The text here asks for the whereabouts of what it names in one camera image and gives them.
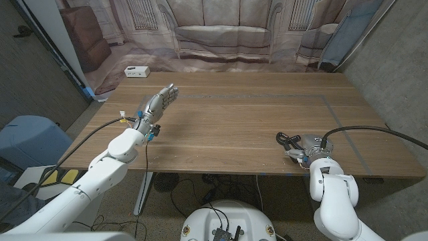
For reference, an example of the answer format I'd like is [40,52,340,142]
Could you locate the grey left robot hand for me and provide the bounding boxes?
[134,83,180,135]

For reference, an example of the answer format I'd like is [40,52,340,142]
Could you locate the white power box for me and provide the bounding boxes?
[124,66,150,78]

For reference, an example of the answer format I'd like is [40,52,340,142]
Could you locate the black floor cable bundle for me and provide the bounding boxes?
[170,173,258,218]

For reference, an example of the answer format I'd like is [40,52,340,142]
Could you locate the white table leg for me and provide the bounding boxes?
[133,171,154,217]

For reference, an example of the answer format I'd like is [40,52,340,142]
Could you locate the black antenna module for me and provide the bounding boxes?
[212,226,241,241]

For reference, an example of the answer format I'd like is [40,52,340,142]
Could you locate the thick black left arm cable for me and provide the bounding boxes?
[0,116,138,222]

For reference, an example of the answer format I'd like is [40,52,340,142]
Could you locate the blue-grey padded seat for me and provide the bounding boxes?
[0,115,74,171]

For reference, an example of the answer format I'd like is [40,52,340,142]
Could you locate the printed living room backdrop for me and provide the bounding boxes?
[55,0,397,101]

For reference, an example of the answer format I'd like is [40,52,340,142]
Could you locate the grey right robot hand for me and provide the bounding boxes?
[284,133,334,164]

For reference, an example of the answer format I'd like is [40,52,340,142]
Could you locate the person's leg in jeans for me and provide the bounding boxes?
[0,180,46,227]

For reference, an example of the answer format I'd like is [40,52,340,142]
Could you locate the black grip strengthener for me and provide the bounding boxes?
[276,131,306,164]

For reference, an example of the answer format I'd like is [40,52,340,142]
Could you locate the yellow pad foot pedal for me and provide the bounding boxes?
[31,166,81,197]

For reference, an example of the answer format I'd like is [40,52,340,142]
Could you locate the black round floor fan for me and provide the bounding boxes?
[153,172,180,193]

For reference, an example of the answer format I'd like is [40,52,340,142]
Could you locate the grey tape outline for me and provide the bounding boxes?
[105,94,374,177]

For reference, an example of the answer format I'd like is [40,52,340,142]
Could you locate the thin black left wrist cable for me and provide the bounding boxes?
[133,140,150,238]

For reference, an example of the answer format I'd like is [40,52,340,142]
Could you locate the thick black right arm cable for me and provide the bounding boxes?
[320,125,428,151]

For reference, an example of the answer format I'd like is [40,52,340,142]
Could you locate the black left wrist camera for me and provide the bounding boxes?
[146,124,161,141]

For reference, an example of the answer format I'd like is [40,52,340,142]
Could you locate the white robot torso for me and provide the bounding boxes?
[180,199,278,241]

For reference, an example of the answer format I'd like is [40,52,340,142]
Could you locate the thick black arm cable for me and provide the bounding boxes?
[320,125,428,151]
[0,116,138,222]

